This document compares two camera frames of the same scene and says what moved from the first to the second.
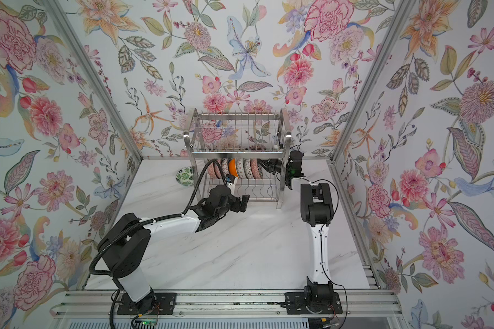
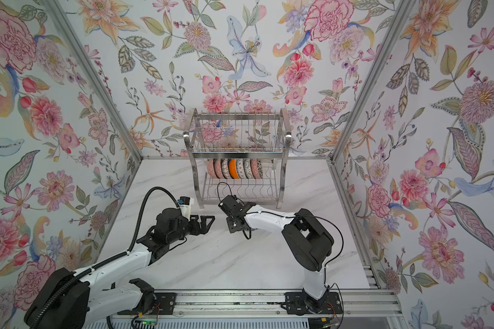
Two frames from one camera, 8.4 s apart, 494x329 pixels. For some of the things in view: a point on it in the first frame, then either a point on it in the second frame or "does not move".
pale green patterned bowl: x=240 y=167 does not move
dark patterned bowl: x=218 y=170 does not move
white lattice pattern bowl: x=248 y=168 does not move
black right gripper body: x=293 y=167 to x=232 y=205
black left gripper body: x=232 y=204 to x=181 y=233
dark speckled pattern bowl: x=255 y=171 does not move
